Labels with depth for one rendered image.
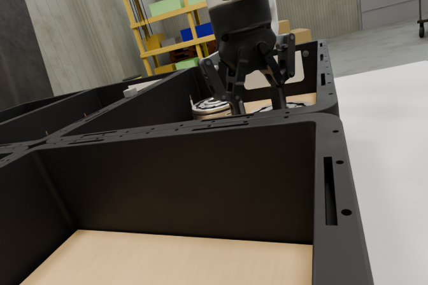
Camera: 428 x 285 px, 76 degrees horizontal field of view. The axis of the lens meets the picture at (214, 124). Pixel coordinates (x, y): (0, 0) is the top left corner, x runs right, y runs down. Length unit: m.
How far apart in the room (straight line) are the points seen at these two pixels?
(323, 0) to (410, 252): 8.21
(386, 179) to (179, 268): 0.39
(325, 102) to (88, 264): 0.25
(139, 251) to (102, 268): 0.03
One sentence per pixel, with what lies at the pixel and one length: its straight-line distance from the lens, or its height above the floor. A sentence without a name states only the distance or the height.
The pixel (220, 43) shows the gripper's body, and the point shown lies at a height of 0.98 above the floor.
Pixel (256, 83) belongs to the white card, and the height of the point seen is 0.87.
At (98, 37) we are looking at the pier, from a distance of 5.34.
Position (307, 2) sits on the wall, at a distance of 8.44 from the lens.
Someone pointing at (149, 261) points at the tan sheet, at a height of 0.83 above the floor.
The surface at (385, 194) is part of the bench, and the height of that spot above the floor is 0.70.
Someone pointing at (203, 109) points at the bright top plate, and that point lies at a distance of 0.52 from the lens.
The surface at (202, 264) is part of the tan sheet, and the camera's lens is 0.24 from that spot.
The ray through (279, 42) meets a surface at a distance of 0.39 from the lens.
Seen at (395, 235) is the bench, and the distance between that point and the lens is 0.44.
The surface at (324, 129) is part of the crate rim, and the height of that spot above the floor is 0.93.
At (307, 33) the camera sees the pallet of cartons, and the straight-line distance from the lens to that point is 6.95.
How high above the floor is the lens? 1.00
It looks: 19 degrees down
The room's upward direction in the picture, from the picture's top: 15 degrees counter-clockwise
